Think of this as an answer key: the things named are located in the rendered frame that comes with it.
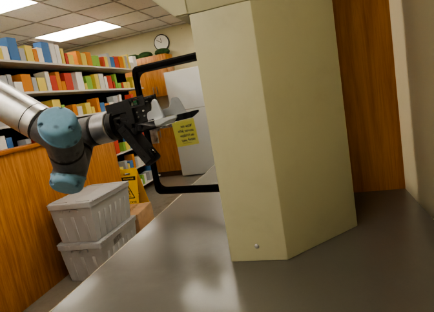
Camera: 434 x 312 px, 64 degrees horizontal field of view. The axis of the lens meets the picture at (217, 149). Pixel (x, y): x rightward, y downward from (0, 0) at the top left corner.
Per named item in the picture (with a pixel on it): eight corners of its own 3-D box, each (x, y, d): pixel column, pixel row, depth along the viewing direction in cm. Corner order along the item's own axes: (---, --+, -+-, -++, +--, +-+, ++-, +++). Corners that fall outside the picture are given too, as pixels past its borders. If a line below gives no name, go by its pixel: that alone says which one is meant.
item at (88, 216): (137, 214, 319) (130, 179, 314) (99, 243, 261) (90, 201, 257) (98, 217, 330) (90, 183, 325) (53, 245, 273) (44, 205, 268)
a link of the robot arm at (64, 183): (39, 170, 72) (53, 128, 78) (50, 194, 81) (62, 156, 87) (79, 174, 73) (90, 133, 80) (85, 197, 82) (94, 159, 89)
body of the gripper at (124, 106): (144, 93, 77) (99, 106, 80) (154, 131, 78) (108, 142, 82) (158, 93, 84) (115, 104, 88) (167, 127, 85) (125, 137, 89)
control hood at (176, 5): (228, 37, 92) (222, -3, 90) (188, 14, 61) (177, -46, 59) (188, 45, 95) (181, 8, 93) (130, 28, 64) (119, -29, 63)
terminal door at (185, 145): (245, 190, 97) (222, 45, 91) (155, 194, 110) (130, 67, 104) (247, 190, 98) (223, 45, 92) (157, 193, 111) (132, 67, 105)
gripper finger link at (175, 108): (194, 92, 86) (158, 100, 83) (199, 115, 86) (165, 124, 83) (190, 93, 89) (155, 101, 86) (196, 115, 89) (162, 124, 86)
